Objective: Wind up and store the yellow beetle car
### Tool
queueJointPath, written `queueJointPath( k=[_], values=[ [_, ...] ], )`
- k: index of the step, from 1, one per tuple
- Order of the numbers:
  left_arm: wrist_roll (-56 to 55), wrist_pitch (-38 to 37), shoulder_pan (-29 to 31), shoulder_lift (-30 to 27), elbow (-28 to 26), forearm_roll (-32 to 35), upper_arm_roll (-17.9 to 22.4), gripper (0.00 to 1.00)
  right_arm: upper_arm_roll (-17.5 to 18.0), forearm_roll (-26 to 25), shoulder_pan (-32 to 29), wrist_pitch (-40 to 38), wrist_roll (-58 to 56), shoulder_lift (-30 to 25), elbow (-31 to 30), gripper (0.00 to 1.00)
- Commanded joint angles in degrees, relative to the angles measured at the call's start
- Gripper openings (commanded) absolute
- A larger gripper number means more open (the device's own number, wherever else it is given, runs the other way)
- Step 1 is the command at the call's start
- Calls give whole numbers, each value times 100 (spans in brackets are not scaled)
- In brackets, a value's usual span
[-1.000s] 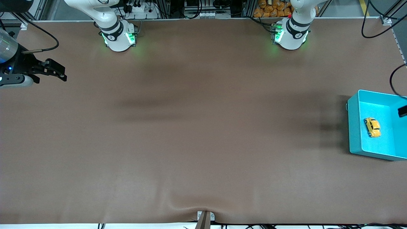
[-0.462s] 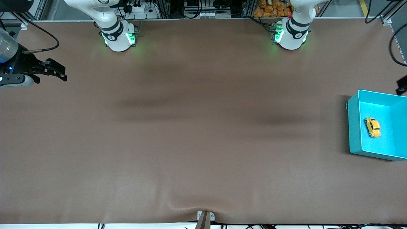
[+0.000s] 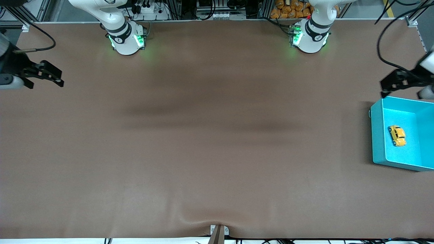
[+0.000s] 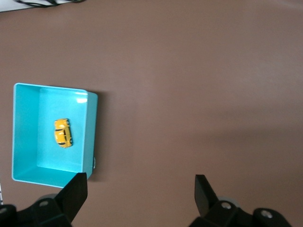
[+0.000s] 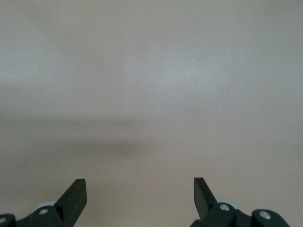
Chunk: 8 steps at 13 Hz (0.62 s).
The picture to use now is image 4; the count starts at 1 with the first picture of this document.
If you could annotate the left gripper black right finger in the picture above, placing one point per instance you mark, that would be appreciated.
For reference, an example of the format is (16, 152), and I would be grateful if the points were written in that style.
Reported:
(208, 205)

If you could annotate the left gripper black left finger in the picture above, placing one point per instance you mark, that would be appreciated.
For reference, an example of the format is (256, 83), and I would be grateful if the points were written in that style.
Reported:
(66, 203)

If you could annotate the yellow beetle toy car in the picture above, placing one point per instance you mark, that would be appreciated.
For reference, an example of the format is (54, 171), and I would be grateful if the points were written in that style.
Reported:
(62, 133)

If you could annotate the teal plastic storage box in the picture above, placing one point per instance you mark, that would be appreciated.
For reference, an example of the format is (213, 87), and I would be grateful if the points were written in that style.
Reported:
(26, 142)

